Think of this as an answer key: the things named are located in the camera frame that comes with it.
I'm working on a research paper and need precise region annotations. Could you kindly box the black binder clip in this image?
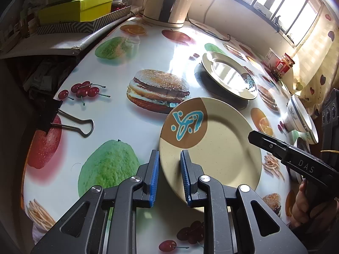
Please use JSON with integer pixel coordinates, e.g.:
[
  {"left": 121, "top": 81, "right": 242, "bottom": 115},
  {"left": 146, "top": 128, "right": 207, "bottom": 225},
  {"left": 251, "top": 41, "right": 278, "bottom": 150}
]
[{"left": 40, "top": 99, "right": 95, "bottom": 138}]

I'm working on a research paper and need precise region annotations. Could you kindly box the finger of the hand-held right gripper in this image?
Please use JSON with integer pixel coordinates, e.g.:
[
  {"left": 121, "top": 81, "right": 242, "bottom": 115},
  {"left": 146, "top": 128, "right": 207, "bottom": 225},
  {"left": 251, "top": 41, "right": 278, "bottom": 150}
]
[{"left": 248, "top": 130, "right": 290, "bottom": 162}]

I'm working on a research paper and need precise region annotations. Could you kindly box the printed fruit tablecloth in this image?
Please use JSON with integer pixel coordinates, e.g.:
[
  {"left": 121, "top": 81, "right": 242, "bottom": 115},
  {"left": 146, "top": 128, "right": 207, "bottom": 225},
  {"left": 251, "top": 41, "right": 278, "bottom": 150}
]
[{"left": 21, "top": 16, "right": 318, "bottom": 254}]

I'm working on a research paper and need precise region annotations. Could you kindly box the large green box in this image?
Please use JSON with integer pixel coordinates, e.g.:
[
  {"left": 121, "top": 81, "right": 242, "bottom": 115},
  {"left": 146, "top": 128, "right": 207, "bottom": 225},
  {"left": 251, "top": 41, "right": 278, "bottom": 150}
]
[{"left": 38, "top": 0, "right": 115, "bottom": 25}]

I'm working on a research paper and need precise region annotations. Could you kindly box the white and black kettle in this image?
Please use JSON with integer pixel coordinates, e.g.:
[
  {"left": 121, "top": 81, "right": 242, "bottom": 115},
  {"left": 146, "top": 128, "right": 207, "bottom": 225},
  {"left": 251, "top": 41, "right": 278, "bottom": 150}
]
[{"left": 142, "top": 0, "right": 198, "bottom": 29}]

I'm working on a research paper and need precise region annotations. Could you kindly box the small glass jar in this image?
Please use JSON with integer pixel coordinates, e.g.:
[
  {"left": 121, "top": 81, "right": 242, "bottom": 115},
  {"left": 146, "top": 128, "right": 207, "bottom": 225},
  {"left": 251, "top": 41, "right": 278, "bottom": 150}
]
[{"left": 111, "top": 0, "right": 127, "bottom": 13}]

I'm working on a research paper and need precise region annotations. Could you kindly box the black power cable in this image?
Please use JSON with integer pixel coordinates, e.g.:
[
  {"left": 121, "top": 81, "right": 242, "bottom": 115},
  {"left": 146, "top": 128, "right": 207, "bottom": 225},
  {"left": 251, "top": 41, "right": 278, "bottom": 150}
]
[{"left": 185, "top": 16, "right": 231, "bottom": 42}]

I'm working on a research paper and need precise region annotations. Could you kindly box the person's right hand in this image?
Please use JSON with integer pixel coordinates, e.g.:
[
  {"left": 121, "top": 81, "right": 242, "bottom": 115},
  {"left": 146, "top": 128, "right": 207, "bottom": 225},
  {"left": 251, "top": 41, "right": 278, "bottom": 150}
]
[{"left": 289, "top": 182, "right": 313, "bottom": 228}]

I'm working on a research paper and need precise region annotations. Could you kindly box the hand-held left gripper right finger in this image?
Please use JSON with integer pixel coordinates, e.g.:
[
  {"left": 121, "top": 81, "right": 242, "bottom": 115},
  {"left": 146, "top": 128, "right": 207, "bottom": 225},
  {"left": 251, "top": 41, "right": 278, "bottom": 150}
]
[{"left": 180, "top": 149, "right": 309, "bottom": 254}]

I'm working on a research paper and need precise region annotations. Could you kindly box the red label sauce jar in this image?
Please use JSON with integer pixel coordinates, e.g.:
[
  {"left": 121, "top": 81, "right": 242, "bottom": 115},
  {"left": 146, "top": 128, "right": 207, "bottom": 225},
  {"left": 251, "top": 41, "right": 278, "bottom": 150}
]
[{"left": 275, "top": 53, "right": 295, "bottom": 76}]

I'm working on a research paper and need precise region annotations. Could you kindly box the chevron patterned box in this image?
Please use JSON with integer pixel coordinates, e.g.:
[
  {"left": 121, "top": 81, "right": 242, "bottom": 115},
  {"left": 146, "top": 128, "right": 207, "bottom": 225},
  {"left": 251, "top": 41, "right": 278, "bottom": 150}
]
[{"left": 36, "top": 5, "right": 131, "bottom": 35}]

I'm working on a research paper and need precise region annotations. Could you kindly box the beige plate with brown patch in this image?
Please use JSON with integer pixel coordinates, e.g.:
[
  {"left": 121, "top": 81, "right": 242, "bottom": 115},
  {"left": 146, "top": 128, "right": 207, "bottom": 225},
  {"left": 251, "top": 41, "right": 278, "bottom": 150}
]
[
  {"left": 158, "top": 97, "right": 263, "bottom": 213},
  {"left": 201, "top": 51, "right": 258, "bottom": 101}
]

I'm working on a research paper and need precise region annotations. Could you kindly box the white ceramic bowl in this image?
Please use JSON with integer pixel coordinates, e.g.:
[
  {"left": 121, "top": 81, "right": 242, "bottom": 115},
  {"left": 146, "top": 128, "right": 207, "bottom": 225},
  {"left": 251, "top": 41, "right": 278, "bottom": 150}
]
[
  {"left": 282, "top": 94, "right": 315, "bottom": 133},
  {"left": 293, "top": 124, "right": 320, "bottom": 145}
]

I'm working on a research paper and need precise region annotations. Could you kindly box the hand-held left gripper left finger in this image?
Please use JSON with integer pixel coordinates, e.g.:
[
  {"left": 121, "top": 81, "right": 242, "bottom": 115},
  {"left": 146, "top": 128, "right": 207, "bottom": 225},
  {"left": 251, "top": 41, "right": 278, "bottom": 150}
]
[{"left": 30, "top": 149, "right": 161, "bottom": 254}]

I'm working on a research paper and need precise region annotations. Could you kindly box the black device with knobs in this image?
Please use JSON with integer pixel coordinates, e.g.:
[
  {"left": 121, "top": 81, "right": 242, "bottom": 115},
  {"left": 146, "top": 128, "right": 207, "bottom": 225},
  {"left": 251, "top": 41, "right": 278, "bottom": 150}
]
[{"left": 320, "top": 88, "right": 339, "bottom": 149}]

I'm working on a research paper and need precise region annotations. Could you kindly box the heart print curtain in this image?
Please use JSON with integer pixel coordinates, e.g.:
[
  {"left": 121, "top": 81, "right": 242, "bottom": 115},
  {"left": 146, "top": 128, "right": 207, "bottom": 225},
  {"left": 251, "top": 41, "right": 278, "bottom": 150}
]
[{"left": 293, "top": 5, "right": 339, "bottom": 118}]

